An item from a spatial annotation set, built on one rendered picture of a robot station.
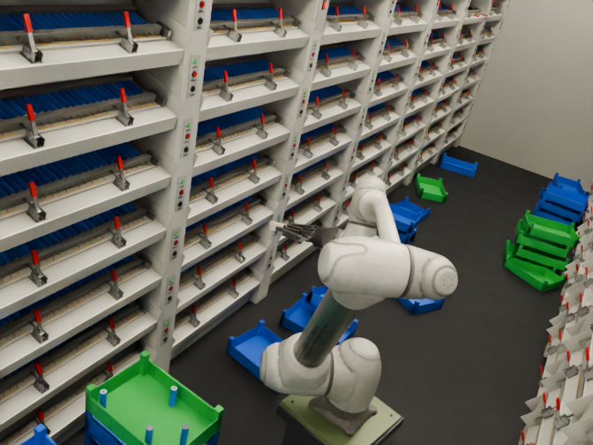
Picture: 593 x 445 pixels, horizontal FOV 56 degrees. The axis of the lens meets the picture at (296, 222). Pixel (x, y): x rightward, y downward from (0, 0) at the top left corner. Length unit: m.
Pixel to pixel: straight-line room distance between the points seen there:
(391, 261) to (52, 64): 0.84
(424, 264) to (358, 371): 0.59
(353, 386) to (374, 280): 0.63
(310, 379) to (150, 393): 0.46
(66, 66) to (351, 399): 1.26
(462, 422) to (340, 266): 1.36
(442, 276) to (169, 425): 0.81
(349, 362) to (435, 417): 0.73
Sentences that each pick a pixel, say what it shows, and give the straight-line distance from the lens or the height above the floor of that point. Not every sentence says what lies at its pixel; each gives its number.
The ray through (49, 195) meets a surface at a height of 0.90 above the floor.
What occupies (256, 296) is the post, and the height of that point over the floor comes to 0.04.
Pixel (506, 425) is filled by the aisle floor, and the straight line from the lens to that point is 2.57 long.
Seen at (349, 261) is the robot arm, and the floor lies 0.98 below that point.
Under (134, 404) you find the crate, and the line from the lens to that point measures 1.63.
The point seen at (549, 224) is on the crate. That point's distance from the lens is 3.87.
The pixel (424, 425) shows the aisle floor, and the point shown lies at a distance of 2.38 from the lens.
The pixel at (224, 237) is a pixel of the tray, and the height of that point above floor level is 0.51.
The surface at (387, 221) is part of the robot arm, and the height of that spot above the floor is 0.90.
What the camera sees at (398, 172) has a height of 0.15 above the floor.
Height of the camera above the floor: 1.62
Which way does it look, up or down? 28 degrees down
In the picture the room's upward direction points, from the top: 13 degrees clockwise
